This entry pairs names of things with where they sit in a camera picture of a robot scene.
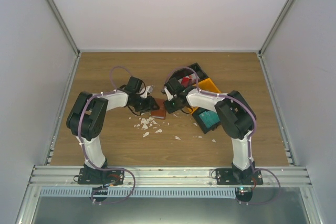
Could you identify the black three-slot card tray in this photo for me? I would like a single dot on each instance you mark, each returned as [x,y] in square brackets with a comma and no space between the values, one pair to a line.
[204,100]

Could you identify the orange card bin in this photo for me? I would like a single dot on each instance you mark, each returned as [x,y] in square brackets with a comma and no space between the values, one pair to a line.
[207,85]

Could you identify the brown leather card holder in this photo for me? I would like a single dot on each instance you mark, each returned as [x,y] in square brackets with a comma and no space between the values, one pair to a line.
[160,113]

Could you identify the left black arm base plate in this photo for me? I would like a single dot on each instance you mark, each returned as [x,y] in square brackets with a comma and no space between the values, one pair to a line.
[103,180]

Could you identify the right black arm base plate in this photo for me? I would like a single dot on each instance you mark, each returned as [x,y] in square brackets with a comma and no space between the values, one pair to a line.
[244,185]

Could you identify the grey slotted cable duct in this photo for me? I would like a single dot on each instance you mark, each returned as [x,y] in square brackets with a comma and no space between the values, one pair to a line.
[141,192]

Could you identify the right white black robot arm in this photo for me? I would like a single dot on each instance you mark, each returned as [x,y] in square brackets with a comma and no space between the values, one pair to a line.
[235,115]

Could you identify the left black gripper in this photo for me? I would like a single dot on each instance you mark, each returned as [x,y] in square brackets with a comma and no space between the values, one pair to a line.
[150,105]

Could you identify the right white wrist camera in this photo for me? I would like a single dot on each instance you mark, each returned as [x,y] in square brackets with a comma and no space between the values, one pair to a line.
[168,94]

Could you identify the teal card stack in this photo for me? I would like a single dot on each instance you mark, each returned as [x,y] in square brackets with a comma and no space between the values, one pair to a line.
[209,118]

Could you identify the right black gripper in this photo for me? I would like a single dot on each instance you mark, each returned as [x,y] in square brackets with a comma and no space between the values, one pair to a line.
[170,109]

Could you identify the red white card stack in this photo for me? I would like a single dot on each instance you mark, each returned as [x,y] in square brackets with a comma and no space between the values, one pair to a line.
[188,80]

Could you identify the aluminium mounting rail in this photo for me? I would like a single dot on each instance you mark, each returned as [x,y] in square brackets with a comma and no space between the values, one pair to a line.
[199,177]

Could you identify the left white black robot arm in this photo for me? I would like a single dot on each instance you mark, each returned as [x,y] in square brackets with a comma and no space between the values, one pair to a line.
[87,116]

